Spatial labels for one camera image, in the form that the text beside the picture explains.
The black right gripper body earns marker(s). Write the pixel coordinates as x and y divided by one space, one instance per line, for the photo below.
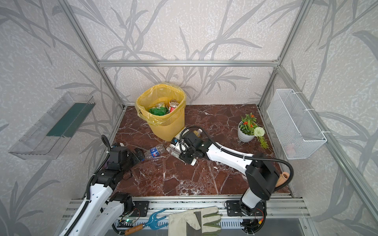
183 151

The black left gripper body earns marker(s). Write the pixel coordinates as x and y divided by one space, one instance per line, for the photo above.
134 156

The clear bottle blue label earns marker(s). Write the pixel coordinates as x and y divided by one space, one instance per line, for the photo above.
155 152

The small clear grey bottle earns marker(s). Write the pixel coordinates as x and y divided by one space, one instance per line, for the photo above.
173 151

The green plastic bottle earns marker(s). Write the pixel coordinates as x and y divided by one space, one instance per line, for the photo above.
159 111

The clear bottle red label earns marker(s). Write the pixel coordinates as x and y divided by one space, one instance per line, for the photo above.
173 104

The yellow liquid bottle red label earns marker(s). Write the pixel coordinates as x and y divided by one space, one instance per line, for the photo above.
198 132

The white green label bottle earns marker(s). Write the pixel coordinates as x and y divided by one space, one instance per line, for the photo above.
175 142

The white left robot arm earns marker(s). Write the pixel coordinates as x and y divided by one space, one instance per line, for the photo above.
100 208

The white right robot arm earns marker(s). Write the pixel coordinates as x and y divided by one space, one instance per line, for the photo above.
264 175

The yellow ribbed plastic bin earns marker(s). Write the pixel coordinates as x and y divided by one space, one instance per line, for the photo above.
168 132

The yellow bin liner bag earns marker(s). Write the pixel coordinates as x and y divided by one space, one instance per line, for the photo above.
163 92

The potted plant red flowers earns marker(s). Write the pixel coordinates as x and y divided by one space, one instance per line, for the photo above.
248 129

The green circuit board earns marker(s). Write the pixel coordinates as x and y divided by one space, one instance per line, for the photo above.
127 223

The blue garden hand fork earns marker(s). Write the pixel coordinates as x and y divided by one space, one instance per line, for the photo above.
153 223

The white green work glove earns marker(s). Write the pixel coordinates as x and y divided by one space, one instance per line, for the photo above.
195 222

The small terracotta vase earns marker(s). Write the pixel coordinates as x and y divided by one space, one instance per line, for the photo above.
284 176

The clear wall shelf green mat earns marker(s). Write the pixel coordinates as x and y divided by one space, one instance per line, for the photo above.
50 135

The white wire mesh basket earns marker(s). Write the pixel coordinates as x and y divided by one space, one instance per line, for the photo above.
296 129

